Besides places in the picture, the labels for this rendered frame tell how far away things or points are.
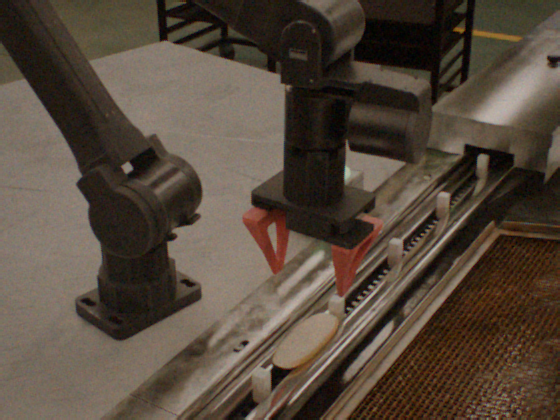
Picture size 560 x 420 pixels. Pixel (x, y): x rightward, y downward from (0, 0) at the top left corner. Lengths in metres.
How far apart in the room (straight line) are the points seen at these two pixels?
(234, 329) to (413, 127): 0.28
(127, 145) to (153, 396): 0.26
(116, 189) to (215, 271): 0.22
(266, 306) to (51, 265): 0.31
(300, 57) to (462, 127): 0.55
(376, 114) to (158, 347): 0.35
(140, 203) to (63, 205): 0.38
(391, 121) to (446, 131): 0.53
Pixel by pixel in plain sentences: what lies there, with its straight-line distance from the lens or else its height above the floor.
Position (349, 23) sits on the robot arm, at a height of 1.16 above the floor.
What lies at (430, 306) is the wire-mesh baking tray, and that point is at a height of 0.89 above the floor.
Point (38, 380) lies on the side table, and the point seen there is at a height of 0.82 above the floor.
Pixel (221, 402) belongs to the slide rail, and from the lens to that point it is 0.79.
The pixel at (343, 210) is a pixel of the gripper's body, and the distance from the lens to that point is 0.78.
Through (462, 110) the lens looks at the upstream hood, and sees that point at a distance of 1.25.
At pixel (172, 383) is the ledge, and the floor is 0.86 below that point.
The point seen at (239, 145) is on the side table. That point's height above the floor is 0.82.
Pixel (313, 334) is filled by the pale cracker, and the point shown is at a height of 0.86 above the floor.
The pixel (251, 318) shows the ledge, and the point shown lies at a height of 0.86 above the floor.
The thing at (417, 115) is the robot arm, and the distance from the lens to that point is 0.72.
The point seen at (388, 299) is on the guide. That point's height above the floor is 0.86.
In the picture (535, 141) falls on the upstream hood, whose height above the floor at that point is 0.90.
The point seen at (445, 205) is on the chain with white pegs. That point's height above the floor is 0.86.
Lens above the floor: 1.36
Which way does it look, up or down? 27 degrees down
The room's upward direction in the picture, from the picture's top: 1 degrees counter-clockwise
